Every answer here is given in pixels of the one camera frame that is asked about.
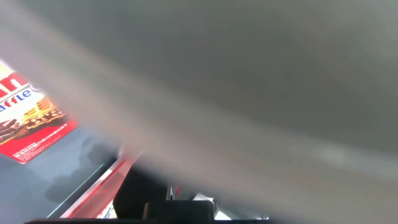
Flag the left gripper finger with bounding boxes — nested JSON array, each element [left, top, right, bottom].
[[113, 166, 171, 220]]

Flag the red snack box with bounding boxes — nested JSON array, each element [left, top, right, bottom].
[[0, 59, 78, 165]]

